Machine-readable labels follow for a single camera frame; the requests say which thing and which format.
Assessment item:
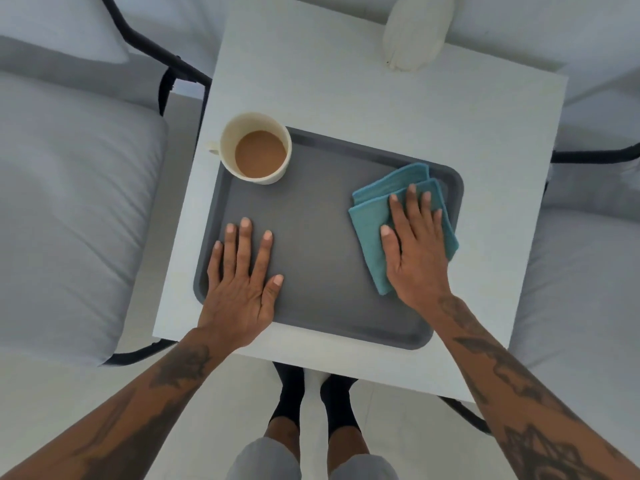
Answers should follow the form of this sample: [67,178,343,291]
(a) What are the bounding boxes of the cream ceramic cup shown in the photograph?
[206,112,293,186]

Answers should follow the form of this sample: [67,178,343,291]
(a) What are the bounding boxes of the teal cloth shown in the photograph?
[348,163,460,296]

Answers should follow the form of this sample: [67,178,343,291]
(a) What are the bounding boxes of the person's left leg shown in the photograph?
[263,417,302,463]

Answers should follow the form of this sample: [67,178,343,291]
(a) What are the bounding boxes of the brown milky coffee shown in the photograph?
[234,130,287,179]

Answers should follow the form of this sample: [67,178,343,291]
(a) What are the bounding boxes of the person's left hand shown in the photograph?
[197,217,285,351]

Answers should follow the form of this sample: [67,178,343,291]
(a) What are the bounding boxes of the person's right hand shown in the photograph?
[380,184,453,315]

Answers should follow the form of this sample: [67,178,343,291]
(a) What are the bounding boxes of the person's right forearm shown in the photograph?
[421,294,640,480]

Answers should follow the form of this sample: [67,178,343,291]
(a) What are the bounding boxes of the black metal chair frame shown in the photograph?
[99,0,214,368]
[439,143,640,436]

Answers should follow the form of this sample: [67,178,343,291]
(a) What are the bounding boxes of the black sock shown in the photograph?
[269,362,306,431]
[320,375,362,438]

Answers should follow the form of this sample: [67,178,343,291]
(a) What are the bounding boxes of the light grey shorts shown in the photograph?
[226,437,401,480]

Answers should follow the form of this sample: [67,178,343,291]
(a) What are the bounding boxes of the grey plastic tray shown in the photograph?
[193,126,465,351]

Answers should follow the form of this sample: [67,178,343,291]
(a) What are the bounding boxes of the person's right leg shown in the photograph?
[327,426,371,473]

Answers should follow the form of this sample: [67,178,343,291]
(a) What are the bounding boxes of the white ribbed ornament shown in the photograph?
[382,0,456,73]

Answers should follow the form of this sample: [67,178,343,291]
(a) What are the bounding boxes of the grey back cushion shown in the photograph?
[0,0,132,65]

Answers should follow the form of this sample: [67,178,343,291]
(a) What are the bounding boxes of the person's leg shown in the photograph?
[263,417,302,463]
[327,426,371,473]

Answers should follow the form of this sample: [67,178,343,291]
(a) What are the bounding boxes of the person's left forearm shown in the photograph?
[0,327,233,480]

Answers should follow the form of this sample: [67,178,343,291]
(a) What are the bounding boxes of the grey seat cushion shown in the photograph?
[0,70,169,369]
[509,209,640,448]

